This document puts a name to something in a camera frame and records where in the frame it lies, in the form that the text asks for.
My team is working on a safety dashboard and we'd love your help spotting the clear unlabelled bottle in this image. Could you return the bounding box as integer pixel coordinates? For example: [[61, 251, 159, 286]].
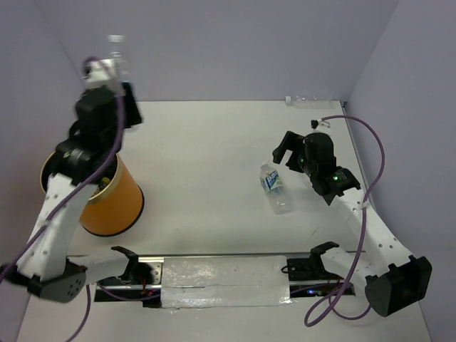
[[284, 94, 334, 110]]

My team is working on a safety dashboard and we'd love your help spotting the clear bottle green label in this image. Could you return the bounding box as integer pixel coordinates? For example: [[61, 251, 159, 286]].
[[259, 162, 294, 214]]

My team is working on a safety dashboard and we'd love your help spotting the clear bottle blue label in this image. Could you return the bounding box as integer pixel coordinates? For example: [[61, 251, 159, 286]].
[[108, 34, 130, 97]]

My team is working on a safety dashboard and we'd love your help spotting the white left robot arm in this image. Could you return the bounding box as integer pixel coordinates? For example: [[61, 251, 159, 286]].
[[1, 82, 145, 303]]

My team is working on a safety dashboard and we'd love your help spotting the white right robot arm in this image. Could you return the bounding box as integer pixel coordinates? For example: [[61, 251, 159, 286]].
[[272, 131, 432, 317]]

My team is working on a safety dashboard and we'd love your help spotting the orange cylindrical bin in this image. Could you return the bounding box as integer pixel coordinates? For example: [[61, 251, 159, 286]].
[[39, 149, 145, 237]]

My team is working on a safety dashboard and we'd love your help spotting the silver foil tape patch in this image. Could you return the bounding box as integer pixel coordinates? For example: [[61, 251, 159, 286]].
[[160, 256, 291, 309]]

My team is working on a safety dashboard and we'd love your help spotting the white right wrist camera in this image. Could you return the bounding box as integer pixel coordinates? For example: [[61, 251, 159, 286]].
[[311, 119, 332, 136]]

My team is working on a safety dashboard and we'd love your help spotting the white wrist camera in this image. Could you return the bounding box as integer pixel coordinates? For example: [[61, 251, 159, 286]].
[[311, 119, 332, 136], [82, 58, 116, 90]]

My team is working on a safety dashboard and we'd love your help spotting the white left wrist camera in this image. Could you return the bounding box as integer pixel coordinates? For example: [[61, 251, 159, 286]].
[[82, 58, 116, 90]]

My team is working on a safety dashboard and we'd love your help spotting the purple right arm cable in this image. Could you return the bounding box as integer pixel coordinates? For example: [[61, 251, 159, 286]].
[[304, 115, 386, 328]]

